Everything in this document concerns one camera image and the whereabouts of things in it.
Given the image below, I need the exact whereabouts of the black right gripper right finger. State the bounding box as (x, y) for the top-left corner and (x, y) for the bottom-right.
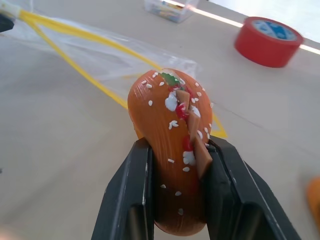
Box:
(199, 138), (302, 240)

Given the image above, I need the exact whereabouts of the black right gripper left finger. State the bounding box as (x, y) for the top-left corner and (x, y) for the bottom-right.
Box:
(90, 137), (155, 240)

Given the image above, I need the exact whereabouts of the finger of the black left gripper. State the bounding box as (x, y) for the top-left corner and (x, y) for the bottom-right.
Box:
(0, 12), (15, 34)

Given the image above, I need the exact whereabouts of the orange toy burger snack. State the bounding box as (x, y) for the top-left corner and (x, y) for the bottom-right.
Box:
(127, 67), (214, 236)

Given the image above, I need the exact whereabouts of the clear plastic bag yellow trim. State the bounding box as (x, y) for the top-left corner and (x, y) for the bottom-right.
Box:
(0, 1), (228, 139)

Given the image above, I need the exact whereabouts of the red tape roll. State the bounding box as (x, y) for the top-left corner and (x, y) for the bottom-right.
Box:
(234, 16), (305, 69)

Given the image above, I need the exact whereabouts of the clear plastic storage box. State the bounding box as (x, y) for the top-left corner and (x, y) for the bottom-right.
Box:
(143, 0), (200, 24)

